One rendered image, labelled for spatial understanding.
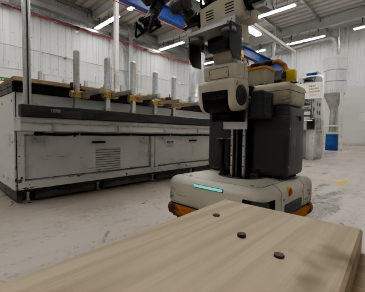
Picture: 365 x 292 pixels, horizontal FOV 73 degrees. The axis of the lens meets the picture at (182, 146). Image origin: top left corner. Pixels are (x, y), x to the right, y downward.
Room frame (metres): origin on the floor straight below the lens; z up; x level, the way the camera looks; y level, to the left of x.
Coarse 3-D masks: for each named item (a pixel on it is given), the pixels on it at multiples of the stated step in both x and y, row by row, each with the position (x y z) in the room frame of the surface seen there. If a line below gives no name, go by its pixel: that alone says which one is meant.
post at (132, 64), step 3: (132, 63) 2.18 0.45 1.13; (135, 63) 2.20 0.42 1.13; (132, 66) 2.18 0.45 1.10; (135, 66) 2.20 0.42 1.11; (132, 69) 2.18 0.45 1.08; (135, 69) 2.20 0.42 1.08; (132, 72) 2.18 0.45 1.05; (135, 72) 2.20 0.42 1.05; (132, 75) 2.18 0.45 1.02; (135, 75) 2.20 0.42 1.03; (132, 78) 2.18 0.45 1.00; (135, 78) 2.20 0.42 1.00; (132, 81) 2.18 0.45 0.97; (135, 81) 2.20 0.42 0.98; (132, 84) 2.18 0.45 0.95; (135, 84) 2.20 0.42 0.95; (132, 87) 2.18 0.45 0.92; (135, 87) 2.20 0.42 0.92; (135, 90) 2.20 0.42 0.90; (135, 93) 2.20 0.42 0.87; (132, 102) 2.18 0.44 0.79; (135, 102) 2.20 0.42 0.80; (132, 105) 2.18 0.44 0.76; (135, 105) 2.20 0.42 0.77; (132, 108) 2.18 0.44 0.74; (135, 108) 2.20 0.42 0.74
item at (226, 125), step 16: (208, 96) 1.31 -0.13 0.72; (224, 96) 1.24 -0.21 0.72; (256, 96) 1.26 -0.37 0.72; (272, 96) 1.31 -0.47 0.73; (224, 112) 1.29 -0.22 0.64; (240, 112) 1.40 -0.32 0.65; (256, 112) 1.26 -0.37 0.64; (272, 112) 1.31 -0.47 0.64; (224, 128) 1.47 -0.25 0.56; (240, 128) 1.39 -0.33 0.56
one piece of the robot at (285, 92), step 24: (288, 72) 1.50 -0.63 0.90; (288, 96) 1.31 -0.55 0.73; (264, 120) 1.39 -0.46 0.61; (288, 120) 1.31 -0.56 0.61; (216, 144) 1.62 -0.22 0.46; (240, 144) 1.45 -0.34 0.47; (264, 144) 1.39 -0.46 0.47; (288, 144) 1.31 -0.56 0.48; (216, 168) 1.66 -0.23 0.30; (240, 168) 1.45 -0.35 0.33; (264, 168) 1.39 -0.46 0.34; (288, 168) 1.32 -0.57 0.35
